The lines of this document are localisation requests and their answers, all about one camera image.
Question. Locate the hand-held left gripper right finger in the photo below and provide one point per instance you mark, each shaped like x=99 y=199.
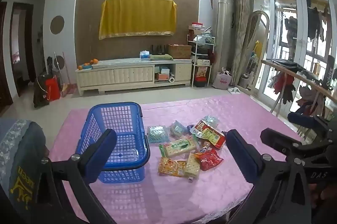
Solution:
x=241 y=154

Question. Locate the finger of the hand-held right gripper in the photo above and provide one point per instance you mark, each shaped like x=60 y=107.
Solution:
x=279 y=138
x=301 y=118

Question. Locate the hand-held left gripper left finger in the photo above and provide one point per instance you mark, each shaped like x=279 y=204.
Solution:
x=102 y=151

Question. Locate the red yellow snack packet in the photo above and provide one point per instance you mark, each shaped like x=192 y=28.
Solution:
x=210 y=134

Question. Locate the blue plastic basket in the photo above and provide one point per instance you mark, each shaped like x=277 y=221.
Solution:
x=123 y=121

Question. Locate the clear cracker packet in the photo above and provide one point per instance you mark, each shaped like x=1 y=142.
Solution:
x=191 y=166

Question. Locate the blue purple snack packet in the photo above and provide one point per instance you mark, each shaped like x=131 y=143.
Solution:
x=190 y=127

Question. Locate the teal square snack packet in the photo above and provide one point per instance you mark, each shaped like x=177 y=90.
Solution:
x=158 y=134

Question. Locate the green cracker packet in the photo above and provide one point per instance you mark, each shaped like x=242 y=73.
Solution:
x=179 y=147

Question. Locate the orange snack packet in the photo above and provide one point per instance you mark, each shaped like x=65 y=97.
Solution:
x=171 y=166

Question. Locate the person's right hand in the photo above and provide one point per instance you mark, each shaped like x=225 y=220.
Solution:
x=327 y=192

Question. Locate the pink tablecloth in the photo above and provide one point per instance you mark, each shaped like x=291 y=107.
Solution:
x=237 y=113

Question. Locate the clothes drying rack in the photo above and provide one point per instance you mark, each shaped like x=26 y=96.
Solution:
x=289 y=70

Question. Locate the black paper bag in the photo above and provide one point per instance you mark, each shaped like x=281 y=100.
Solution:
x=331 y=74

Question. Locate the white slippers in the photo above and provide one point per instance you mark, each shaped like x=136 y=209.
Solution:
x=233 y=90

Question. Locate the broom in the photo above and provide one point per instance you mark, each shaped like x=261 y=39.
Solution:
x=67 y=88

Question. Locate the pink bag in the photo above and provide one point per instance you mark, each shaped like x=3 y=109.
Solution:
x=222 y=81

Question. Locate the red bag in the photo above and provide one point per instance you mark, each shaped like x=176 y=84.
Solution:
x=52 y=88

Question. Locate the yellow hanging cloth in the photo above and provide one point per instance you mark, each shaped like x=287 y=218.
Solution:
x=259 y=49

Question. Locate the cream tv cabinet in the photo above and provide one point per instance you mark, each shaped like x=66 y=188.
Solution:
x=131 y=74

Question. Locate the white flat box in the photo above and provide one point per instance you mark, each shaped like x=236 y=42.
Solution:
x=203 y=62

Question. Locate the white paper roll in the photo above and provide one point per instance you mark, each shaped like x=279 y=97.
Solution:
x=171 y=79

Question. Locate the glass sliding door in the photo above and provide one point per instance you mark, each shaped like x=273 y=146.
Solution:
x=300 y=16

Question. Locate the blue tissue box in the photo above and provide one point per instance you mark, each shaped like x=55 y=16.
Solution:
x=144 y=55

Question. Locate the white shelf rack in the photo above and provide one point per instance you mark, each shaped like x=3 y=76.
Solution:
x=193 y=55

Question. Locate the green cushion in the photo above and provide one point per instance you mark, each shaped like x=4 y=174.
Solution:
x=161 y=57

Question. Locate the black router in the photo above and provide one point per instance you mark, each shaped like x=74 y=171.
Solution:
x=157 y=49

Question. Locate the tower air conditioner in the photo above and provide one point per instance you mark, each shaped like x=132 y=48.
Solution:
x=223 y=29

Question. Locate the patterned curtain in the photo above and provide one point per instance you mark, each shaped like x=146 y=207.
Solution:
x=240 y=16

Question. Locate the cardboard box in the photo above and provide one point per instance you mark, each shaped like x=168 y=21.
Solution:
x=179 y=51

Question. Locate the red white boxes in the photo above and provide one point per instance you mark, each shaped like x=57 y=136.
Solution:
x=196 y=28

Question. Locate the arched white frame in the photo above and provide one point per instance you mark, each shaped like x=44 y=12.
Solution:
x=254 y=34

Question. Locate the round wall decoration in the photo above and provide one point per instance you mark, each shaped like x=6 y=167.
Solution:
x=57 y=24
x=61 y=62

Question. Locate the dark wooden door frame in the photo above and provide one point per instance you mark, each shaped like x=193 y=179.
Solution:
x=31 y=42

